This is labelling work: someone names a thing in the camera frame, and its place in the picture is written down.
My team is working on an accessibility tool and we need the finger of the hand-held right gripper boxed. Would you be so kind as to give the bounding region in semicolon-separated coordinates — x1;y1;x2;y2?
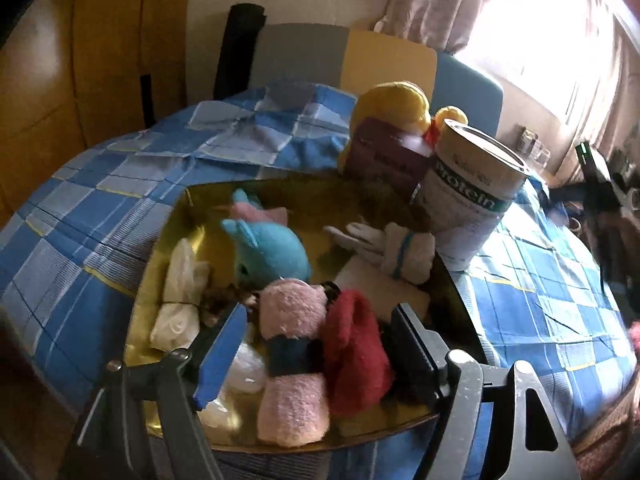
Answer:
575;142;618;211

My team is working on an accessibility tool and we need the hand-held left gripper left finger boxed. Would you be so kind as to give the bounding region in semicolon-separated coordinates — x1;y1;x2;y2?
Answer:
62;302;249;480

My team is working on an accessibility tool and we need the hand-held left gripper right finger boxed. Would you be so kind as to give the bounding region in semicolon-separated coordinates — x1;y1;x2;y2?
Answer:
390;302;583;480

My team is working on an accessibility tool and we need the brown satin scrunchie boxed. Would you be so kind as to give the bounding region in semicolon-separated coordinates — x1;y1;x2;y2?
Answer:
200;282;261;326

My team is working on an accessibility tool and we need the red fuzzy sock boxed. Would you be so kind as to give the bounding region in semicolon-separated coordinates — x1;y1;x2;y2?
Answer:
320;289;396;417

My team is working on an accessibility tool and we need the pink towel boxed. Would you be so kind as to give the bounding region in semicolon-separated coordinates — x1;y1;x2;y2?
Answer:
256;280;332;448

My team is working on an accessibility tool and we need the plastic-wrapped white cloth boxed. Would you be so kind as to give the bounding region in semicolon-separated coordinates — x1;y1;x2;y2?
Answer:
150;237;213;351

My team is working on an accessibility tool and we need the white knit glove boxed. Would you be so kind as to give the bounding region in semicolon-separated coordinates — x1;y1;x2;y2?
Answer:
324;222;436;286

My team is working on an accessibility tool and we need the teal plush toy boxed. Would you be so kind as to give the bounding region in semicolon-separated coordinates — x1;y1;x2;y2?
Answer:
221;188;312;291

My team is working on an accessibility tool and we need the yellow-lined cardboard box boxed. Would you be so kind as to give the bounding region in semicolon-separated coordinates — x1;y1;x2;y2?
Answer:
122;177;493;453

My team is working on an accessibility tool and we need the clear desk organizer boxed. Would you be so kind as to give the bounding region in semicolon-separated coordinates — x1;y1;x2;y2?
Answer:
520;127;551;161

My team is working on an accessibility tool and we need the pink patterned curtain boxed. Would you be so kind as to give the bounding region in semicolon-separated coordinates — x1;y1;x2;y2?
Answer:
385;0;501;56
607;15;640;151

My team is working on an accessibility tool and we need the metal powder can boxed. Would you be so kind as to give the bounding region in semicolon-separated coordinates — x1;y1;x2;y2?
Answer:
410;119;533;272

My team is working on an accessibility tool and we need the window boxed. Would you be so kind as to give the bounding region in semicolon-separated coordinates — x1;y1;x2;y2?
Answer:
457;0;640;126

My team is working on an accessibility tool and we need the pink quilt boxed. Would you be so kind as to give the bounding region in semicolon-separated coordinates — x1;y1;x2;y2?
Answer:
625;317;640;358

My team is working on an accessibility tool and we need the maroon cardboard box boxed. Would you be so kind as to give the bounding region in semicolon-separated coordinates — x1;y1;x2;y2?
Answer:
345;116;435;186

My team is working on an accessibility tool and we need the blue plaid bedspread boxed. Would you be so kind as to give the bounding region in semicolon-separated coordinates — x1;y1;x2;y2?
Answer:
0;82;636;480

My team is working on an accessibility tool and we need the yellow giraffe plush toy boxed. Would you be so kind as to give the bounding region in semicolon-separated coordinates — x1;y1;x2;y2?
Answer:
337;81;469;171

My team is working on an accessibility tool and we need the blue plaid pillow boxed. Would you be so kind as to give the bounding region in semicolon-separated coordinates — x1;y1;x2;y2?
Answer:
187;82;358;168

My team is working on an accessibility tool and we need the grey yellow blue headboard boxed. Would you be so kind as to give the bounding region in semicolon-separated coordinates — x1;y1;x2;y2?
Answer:
250;22;505;133

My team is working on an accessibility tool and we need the black rolled mat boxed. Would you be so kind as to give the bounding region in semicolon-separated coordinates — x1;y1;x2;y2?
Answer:
214;4;266;101

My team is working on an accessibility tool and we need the wooden wardrobe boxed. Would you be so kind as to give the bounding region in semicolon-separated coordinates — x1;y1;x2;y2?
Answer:
0;0;193;231

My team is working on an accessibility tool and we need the black wardrobe handle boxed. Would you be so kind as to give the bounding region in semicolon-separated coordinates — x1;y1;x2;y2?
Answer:
139;74;153;128

